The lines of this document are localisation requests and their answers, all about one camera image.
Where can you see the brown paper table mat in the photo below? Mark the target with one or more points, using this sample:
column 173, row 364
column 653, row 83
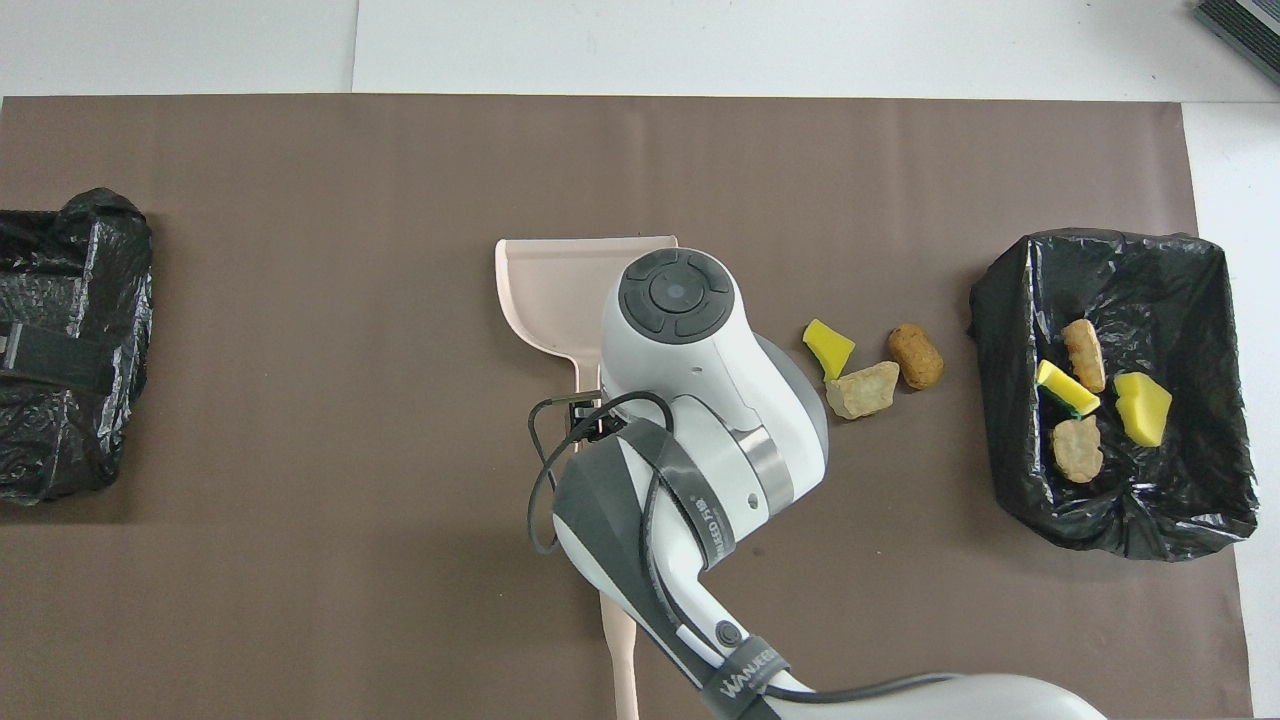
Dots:
column 300, row 600

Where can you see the black bag-lined bin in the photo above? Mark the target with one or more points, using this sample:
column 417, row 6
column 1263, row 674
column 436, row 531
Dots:
column 1200, row 300
column 80, row 450

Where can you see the pale pink plastic dustpan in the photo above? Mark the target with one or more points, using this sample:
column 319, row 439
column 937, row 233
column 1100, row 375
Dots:
column 550, row 290

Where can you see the dark grey ribbed device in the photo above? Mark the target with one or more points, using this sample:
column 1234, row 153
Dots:
column 1245, row 30

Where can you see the brown croquette toy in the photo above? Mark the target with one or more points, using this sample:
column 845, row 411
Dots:
column 915, row 356

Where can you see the yellow green sponge piece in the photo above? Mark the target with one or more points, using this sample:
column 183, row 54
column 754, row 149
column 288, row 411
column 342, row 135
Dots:
column 1142, row 408

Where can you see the beige rock-like chunk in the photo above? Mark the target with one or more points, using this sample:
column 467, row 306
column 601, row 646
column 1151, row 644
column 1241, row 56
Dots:
column 862, row 390

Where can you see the orange striped bread toy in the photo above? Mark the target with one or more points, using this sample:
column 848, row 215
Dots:
column 1083, row 355
column 1077, row 450

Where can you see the plain yellow sponge piece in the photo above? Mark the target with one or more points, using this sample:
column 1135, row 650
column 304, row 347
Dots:
column 828, row 347

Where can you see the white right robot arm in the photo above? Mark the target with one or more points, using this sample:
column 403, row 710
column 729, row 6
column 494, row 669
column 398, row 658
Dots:
column 700, row 400

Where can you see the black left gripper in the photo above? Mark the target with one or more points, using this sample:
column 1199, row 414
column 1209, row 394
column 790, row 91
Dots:
column 55, row 358

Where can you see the beige hand brush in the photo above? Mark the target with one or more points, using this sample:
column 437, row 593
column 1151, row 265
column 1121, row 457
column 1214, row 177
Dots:
column 622, row 670

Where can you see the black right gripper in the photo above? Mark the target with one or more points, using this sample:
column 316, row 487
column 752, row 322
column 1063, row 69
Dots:
column 598, row 418

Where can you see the yellow green notched sponge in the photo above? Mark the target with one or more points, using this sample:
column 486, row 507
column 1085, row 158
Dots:
column 1065, row 388

